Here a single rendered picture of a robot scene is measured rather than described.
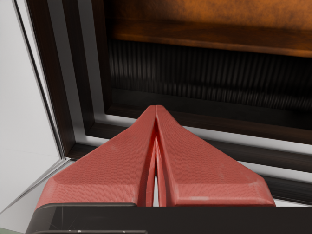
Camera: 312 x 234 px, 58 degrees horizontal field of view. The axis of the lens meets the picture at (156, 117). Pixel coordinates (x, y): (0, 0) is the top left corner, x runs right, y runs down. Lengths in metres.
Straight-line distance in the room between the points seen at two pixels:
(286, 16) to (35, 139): 0.23
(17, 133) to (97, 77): 0.05
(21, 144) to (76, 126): 0.03
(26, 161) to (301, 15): 0.24
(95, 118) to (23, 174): 0.06
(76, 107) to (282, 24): 0.20
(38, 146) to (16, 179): 0.04
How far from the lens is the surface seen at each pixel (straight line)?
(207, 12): 0.28
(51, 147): 0.16
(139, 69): 0.47
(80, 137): 0.17
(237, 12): 0.28
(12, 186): 0.21
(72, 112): 0.16
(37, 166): 0.18
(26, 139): 0.17
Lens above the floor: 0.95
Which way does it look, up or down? 53 degrees down
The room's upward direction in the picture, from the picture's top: 157 degrees counter-clockwise
